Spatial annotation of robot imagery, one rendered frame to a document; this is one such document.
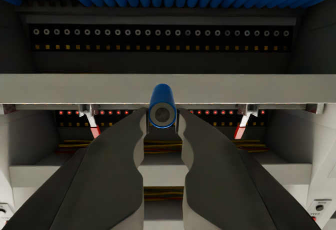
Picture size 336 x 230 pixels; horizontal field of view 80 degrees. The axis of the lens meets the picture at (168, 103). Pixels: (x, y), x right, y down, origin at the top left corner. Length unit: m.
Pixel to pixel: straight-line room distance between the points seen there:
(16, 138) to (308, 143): 0.61
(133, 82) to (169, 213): 0.44
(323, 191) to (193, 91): 0.37
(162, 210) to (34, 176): 0.35
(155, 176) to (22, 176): 0.26
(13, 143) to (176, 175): 0.34
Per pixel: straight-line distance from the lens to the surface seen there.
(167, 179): 0.44
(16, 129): 0.53
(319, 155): 0.50
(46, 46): 0.49
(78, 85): 0.33
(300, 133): 0.54
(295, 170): 0.50
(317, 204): 0.60
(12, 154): 0.52
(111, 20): 0.45
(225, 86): 0.32
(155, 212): 0.66
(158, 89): 0.16
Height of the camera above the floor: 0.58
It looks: 31 degrees up
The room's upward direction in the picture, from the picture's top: 179 degrees counter-clockwise
